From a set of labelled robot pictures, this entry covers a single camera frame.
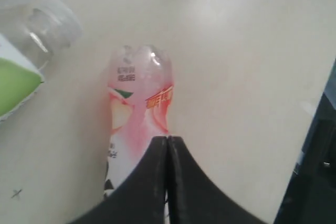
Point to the pink peach bottle black cap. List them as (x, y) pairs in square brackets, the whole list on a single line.
[(140, 86)]

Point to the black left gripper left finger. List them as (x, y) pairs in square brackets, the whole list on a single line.
[(141, 197)]

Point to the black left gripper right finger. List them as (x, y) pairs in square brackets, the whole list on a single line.
[(192, 196)]

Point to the white-capped bottle lime label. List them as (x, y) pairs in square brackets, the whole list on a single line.
[(32, 32)]

